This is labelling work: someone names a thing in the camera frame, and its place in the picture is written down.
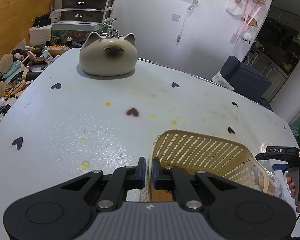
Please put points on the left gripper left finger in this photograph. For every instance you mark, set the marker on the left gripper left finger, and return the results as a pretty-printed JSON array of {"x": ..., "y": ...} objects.
[{"x": 120, "y": 182}]

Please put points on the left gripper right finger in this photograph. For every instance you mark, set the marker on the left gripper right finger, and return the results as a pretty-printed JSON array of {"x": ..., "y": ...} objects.
[{"x": 175, "y": 180}]

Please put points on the clear plastic blister tray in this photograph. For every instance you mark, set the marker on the clear plastic blister tray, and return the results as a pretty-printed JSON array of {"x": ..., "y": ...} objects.
[{"x": 270, "y": 177}]

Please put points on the beige plastic woven basket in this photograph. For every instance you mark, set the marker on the beige plastic woven basket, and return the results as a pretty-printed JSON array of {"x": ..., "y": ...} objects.
[{"x": 194, "y": 151}]

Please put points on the person's right hand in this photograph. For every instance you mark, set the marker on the person's right hand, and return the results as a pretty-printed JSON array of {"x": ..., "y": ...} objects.
[{"x": 296, "y": 182}]

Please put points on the dark blue cushioned chair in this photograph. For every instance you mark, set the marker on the dark blue cushioned chair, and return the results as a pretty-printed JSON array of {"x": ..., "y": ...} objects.
[{"x": 245, "y": 79}]

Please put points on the cream cat-shaped ceramic pot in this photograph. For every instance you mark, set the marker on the cream cat-shaped ceramic pot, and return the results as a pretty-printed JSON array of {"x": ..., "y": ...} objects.
[{"x": 107, "y": 56}]

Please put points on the pile of floor clutter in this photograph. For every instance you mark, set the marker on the pile of floor clutter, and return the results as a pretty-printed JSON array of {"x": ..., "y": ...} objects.
[{"x": 22, "y": 65}]

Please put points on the white box beside drawers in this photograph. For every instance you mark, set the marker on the white box beside drawers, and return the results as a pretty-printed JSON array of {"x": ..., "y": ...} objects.
[{"x": 38, "y": 35}]

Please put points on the grey plastic drawer unit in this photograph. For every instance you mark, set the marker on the grey plastic drawer unit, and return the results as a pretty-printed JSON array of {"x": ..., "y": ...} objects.
[{"x": 87, "y": 11}]

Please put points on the white sheep wall plush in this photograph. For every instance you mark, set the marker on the white sheep wall plush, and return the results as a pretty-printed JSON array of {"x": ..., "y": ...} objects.
[{"x": 247, "y": 37}]

